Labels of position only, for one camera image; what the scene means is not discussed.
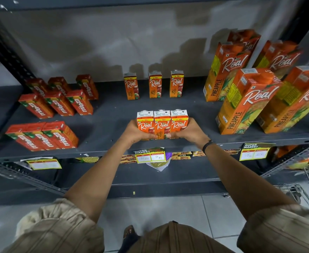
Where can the person's right hand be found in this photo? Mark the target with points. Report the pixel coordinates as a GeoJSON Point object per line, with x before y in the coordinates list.
{"type": "Point", "coordinates": [192, 134]}

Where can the person's left hand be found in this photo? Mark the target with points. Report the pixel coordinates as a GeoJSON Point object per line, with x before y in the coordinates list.
{"type": "Point", "coordinates": [132, 135]}

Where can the person's left thumb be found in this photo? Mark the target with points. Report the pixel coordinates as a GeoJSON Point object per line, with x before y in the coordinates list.
{"type": "Point", "coordinates": [148, 137]}

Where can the person's right thumb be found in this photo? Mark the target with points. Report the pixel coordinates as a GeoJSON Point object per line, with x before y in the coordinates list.
{"type": "Point", "coordinates": [173, 135]}

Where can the small orange juice carton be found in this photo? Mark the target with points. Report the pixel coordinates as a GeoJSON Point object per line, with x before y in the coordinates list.
{"type": "Point", "coordinates": [155, 85]}
{"type": "Point", "coordinates": [131, 86]}
{"type": "Point", "coordinates": [162, 123]}
{"type": "Point", "coordinates": [176, 84]}
{"type": "Point", "coordinates": [145, 122]}
{"type": "Point", "coordinates": [179, 121]}

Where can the person's right forearm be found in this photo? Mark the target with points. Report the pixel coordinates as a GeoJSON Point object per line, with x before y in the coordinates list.
{"type": "Point", "coordinates": [238, 179]}

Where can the person's left forearm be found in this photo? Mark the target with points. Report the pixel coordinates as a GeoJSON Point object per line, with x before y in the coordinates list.
{"type": "Point", "coordinates": [101, 179]}

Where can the yellow price label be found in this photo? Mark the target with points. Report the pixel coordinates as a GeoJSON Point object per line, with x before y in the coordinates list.
{"type": "Point", "coordinates": [253, 153]}
{"type": "Point", "coordinates": [150, 156]}
{"type": "Point", "coordinates": [43, 164]}

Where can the yellow snack packet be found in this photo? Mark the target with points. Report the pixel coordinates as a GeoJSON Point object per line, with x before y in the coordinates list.
{"type": "Point", "coordinates": [181, 155]}
{"type": "Point", "coordinates": [128, 159]}
{"type": "Point", "coordinates": [198, 153]}

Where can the black wristband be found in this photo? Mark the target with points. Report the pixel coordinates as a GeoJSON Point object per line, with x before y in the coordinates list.
{"type": "Point", "coordinates": [207, 145]}

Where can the grey metal shelving rack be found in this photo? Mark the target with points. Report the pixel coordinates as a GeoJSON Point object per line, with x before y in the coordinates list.
{"type": "Point", "coordinates": [112, 115]}

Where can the green striped packet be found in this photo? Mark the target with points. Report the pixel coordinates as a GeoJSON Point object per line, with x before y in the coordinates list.
{"type": "Point", "coordinates": [88, 159]}

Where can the large orange pineapple juice carton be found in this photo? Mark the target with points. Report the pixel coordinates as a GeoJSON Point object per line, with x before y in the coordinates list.
{"type": "Point", "coordinates": [291, 105]}
{"type": "Point", "coordinates": [245, 102]}
{"type": "Point", "coordinates": [248, 39]}
{"type": "Point", "coordinates": [281, 59]}
{"type": "Point", "coordinates": [223, 73]}

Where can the group of red drink cartons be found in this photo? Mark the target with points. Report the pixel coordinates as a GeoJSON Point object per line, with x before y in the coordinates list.
{"type": "Point", "coordinates": [59, 104]}

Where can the brown sandal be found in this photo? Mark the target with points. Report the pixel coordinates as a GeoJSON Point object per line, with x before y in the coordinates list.
{"type": "Point", "coordinates": [129, 231]}

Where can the dark trousers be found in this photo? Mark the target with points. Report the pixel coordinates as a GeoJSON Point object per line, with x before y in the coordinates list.
{"type": "Point", "coordinates": [129, 246]}

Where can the orange yellow packet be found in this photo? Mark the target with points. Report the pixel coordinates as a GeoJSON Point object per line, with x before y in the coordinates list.
{"type": "Point", "coordinates": [306, 160]}

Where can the beige striped shirt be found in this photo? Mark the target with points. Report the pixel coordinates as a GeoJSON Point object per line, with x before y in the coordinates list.
{"type": "Point", "coordinates": [51, 234]}

